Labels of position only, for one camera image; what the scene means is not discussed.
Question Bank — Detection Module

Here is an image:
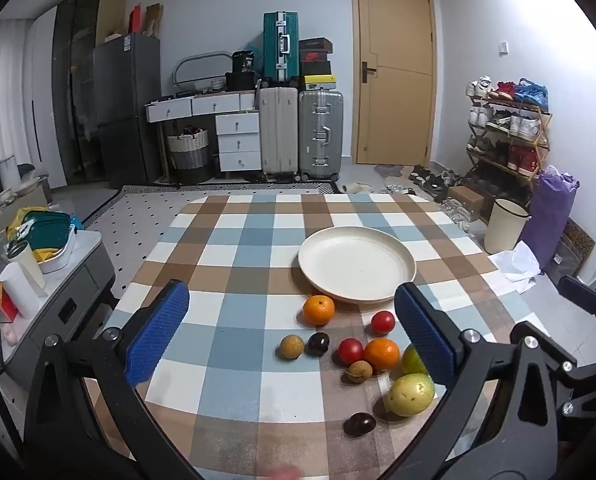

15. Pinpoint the black printed box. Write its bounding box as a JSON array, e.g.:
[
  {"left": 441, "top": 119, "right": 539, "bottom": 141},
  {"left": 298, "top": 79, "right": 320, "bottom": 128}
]
[{"left": 231, "top": 51, "right": 256, "bottom": 75}]

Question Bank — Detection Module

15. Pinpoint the white cup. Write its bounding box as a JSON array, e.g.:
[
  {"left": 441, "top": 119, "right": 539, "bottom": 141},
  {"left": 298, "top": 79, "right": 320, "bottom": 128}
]
[
  {"left": 0, "top": 261, "right": 41, "bottom": 320},
  {"left": 6, "top": 241, "right": 46, "bottom": 291}
]

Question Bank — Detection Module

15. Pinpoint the brown round fruit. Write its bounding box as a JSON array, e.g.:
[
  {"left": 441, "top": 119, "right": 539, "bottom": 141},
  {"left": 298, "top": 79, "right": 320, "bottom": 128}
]
[
  {"left": 279, "top": 335, "right": 305, "bottom": 360},
  {"left": 347, "top": 360, "right": 373, "bottom": 384}
]

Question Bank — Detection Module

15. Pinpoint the grey refrigerator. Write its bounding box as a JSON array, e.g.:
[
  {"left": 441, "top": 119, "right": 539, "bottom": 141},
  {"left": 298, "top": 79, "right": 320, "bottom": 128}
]
[{"left": 92, "top": 32, "right": 163, "bottom": 188}]

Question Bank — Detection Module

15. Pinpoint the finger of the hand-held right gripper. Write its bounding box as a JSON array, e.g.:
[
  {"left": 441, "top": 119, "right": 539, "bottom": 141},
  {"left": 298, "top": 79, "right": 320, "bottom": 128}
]
[
  {"left": 558, "top": 275, "right": 596, "bottom": 331},
  {"left": 560, "top": 360, "right": 596, "bottom": 426}
]

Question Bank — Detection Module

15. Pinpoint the cream round plate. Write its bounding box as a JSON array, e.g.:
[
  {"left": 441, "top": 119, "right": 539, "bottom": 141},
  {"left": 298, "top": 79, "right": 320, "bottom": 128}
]
[{"left": 298, "top": 226, "right": 417, "bottom": 305}]

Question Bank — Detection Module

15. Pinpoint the brown cardboard box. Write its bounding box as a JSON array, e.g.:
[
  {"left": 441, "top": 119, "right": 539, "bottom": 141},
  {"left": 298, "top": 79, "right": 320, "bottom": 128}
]
[{"left": 448, "top": 185, "right": 486, "bottom": 218}]

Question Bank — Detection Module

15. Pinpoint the white plastic bag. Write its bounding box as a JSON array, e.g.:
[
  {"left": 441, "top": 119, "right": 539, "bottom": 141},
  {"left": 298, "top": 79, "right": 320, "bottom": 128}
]
[{"left": 488, "top": 241, "right": 544, "bottom": 295}]

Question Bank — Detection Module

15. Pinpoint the row of colourful sneakers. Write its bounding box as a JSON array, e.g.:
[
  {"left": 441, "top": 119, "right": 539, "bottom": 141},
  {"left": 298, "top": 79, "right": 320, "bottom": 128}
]
[{"left": 465, "top": 76, "right": 550, "bottom": 177}]

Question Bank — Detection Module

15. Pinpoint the yellow and black shoe box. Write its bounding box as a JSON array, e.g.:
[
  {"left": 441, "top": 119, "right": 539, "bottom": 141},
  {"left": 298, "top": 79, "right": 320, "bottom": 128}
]
[{"left": 304, "top": 74, "right": 337, "bottom": 92}]

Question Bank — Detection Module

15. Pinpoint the wooden shoe rack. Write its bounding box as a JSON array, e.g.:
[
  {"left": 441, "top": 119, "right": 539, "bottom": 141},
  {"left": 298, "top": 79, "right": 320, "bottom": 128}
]
[{"left": 465, "top": 77, "right": 554, "bottom": 191}]

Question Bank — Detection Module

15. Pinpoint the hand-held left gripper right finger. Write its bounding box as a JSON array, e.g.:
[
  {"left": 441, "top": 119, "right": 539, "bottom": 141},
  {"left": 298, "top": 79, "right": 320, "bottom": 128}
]
[{"left": 378, "top": 282, "right": 577, "bottom": 480}]

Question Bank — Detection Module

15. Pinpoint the white curtain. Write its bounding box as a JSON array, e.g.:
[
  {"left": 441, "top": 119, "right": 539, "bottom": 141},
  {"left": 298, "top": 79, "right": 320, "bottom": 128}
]
[{"left": 0, "top": 15, "right": 33, "bottom": 176}]

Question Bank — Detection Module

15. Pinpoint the oval metal frame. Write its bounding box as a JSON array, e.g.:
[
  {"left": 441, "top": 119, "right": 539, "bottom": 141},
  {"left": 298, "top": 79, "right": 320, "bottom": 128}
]
[{"left": 172, "top": 51, "right": 233, "bottom": 93}]

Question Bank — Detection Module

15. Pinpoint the checkered tablecloth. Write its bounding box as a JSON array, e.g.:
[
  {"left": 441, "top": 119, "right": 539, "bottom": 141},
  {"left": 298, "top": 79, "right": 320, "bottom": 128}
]
[{"left": 85, "top": 194, "right": 554, "bottom": 480}]

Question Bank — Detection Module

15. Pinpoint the green guava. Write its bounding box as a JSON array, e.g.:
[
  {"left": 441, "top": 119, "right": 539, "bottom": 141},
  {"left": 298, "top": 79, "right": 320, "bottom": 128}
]
[{"left": 402, "top": 344, "right": 430, "bottom": 376}]

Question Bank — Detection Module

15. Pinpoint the white basin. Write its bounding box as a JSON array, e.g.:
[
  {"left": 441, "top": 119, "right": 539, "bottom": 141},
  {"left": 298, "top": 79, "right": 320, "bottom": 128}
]
[{"left": 32, "top": 225, "right": 78, "bottom": 275}]

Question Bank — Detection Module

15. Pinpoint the green bag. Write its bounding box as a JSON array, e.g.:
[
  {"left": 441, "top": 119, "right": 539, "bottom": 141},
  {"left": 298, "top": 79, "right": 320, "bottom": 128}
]
[{"left": 8, "top": 210, "right": 76, "bottom": 253}]

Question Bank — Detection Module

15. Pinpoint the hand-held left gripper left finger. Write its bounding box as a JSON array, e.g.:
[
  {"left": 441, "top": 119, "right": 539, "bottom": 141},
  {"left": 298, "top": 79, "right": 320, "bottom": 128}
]
[{"left": 22, "top": 280, "right": 203, "bottom": 480}]

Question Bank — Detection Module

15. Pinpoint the white wardrobe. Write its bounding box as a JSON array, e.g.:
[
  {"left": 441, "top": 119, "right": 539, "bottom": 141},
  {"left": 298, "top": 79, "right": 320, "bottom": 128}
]
[{"left": 22, "top": 7, "right": 68, "bottom": 173}]

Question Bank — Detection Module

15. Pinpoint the wooden door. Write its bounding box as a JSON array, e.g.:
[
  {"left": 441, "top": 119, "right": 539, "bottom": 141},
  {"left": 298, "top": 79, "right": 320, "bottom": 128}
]
[{"left": 350, "top": 0, "right": 437, "bottom": 166}]

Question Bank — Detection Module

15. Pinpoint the red and black shoe box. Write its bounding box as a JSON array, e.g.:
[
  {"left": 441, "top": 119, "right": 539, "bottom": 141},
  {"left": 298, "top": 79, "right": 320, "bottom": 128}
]
[{"left": 300, "top": 54, "right": 332, "bottom": 77}]

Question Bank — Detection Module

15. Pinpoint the woven laundry basket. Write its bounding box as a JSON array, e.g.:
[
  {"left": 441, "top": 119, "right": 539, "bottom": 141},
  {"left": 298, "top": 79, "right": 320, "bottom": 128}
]
[{"left": 166, "top": 127, "right": 211, "bottom": 184}]

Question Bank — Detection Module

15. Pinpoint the grey side table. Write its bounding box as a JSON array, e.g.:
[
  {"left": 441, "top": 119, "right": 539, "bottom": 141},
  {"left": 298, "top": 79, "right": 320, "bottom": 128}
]
[{"left": 0, "top": 230, "right": 117, "bottom": 391}]

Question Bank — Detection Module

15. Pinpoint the white desk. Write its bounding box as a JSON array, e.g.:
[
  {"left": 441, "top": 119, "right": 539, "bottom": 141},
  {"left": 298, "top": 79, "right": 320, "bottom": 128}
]
[{"left": 145, "top": 91, "right": 261, "bottom": 181}]

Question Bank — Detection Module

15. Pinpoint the flat cardboard carton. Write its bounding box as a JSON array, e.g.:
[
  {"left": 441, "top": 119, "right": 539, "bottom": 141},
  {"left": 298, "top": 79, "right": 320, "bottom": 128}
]
[{"left": 145, "top": 4, "right": 165, "bottom": 38}]

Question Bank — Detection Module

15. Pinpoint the dark glass cabinet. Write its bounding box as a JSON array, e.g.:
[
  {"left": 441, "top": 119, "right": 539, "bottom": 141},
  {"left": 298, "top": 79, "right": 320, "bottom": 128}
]
[{"left": 52, "top": 0, "right": 128, "bottom": 186}]

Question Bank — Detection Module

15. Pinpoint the purple bag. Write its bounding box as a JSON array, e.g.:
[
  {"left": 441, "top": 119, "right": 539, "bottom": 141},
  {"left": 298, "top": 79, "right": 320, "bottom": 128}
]
[{"left": 518, "top": 165, "right": 579, "bottom": 273}]

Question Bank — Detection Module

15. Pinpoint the white drawer unit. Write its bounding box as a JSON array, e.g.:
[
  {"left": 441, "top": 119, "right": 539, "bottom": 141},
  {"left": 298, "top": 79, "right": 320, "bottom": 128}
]
[{"left": 215, "top": 111, "right": 263, "bottom": 173}]

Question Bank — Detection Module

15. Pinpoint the orange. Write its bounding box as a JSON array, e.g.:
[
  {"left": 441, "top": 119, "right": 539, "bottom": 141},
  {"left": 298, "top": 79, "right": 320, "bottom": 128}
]
[
  {"left": 302, "top": 295, "right": 336, "bottom": 327},
  {"left": 364, "top": 338, "right": 401, "bottom": 370}
]

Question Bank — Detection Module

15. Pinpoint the red tomato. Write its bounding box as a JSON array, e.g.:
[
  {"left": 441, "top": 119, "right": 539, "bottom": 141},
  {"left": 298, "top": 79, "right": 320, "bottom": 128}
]
[
  {"left": 371, "top": 310, "right": 396, "bottom": 336},
  {"left": 338, "top": 338, "right": 365, "bottom": 365}
]

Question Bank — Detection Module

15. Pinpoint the scattered shoes group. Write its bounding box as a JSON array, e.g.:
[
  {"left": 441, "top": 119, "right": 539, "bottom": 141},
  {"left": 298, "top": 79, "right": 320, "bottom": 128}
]
[{"left": 385, "top": 164, "right": 471, "bottom": 231}]

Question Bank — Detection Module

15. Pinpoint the beige suitcase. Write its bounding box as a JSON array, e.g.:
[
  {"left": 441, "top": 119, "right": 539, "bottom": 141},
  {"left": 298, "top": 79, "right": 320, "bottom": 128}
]
[{"left": 257, "top": 85, "right": 299, "bottom": 183}]

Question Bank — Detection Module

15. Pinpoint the silver suitcase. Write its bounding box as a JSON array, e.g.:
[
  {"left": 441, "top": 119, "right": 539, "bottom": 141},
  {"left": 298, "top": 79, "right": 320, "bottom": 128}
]
[{"left": 298, "top": 89, "right": 343, "bottom": 182}]

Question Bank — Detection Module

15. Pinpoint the dark purple plum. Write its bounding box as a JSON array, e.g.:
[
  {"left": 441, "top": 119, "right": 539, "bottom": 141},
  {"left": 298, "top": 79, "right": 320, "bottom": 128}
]
[
  {"left": 343, "top": 412, "right": 377, "bottom": 437},
  {"left": 306, "top": 332, "right": 331, "bottom": 357}
]

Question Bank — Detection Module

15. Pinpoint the brown doormat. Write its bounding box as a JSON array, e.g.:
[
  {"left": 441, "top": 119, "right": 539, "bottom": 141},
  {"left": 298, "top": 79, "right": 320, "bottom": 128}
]
[{"left": 553, "top": 217, "right": 596, "bottom": 281}]

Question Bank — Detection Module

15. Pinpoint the white waste bin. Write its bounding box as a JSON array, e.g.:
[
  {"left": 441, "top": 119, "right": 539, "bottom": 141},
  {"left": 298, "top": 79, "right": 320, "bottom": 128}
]
[{"left": 484, "top": 198, "right": 530, "bottom": 255}]

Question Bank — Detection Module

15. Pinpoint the black bag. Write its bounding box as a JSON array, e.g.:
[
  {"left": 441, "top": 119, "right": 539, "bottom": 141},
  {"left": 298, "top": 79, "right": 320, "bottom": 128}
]
[{"left": 225, "top": 72, "right": 259, "bottom": 93}]

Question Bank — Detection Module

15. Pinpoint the teal suitcase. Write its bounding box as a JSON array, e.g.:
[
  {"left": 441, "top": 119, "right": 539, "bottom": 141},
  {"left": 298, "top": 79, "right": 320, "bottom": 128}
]
[{"left": 263, "top": 11, "right": 299, "bottom": 86}]

